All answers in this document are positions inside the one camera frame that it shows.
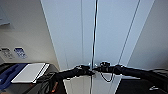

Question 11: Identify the black equipment pile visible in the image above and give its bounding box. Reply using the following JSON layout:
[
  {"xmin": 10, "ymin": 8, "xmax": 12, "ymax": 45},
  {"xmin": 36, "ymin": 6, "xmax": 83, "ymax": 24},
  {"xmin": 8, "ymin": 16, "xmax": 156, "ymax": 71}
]
[{"xmin": 116, "ymin": 79, "xmax": 168, "ymax": 94}]

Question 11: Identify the grey wall panel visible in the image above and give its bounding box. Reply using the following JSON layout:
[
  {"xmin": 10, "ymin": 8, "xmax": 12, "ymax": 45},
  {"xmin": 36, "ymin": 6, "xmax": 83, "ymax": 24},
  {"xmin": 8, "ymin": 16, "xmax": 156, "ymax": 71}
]
[{"xmin": 0, "ymin": 4, "xmax": 11, "ymax": 28}]

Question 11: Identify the thin gripper cable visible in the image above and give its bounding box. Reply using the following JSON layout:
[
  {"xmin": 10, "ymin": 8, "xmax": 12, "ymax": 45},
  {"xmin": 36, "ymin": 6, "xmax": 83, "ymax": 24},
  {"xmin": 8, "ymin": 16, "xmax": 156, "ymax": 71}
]
[{"xmin": 99, "ymin": 71, "xmax": 116, "ymax": 84}]

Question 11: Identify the white flat board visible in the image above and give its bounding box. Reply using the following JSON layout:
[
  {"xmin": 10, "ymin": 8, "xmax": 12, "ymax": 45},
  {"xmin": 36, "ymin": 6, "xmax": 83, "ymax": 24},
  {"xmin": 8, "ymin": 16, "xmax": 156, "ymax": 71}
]
[{"xmin": 10, "ymin": 62, "xmax": 51, "ymax": 85}]

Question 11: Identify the white door handle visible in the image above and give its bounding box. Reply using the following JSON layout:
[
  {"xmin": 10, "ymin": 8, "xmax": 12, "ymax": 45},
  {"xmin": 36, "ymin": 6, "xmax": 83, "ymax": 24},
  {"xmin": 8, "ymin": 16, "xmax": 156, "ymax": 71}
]
[
  {"xmin": 93, "ymin": 62, "xmax": 99, "ymax": 68},
  {"xmin": 87, "ymin": 62, "xmax": 92, "ymax": 69}
]

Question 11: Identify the orange item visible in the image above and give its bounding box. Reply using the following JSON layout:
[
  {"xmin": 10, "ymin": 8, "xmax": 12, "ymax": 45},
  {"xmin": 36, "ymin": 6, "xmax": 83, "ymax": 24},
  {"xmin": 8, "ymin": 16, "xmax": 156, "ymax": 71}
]
[{"xmin": 49, "ymin": 80, "xmax": 59, "ymax": 93}]

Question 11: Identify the blue item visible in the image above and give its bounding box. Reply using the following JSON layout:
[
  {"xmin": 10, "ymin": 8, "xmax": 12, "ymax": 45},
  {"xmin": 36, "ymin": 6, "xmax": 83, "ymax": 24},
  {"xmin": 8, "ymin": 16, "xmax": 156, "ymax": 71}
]
[{"xmin": 0, "ymin": 63, "xmax": 28, "ymax": 91}]

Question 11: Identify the white wardrobe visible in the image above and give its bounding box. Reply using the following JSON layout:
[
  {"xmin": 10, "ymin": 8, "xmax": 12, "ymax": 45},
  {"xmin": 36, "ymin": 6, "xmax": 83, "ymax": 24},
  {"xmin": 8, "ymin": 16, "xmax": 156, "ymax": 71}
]
[{"xmin": 39, "ymin": 0, "xmax": 156, "ymax": 94}]

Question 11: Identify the white wardrobe door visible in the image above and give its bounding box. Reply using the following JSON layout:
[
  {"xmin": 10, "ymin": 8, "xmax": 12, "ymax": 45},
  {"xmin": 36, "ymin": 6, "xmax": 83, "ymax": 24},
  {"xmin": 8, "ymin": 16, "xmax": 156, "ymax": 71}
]
[
  {"xmin": 39, "ymin": 0, "xmax": 99, "ymax": 94},
  {"xmin": 89, "ymin": 0, "xmax": 142, "ymax": 94}
]

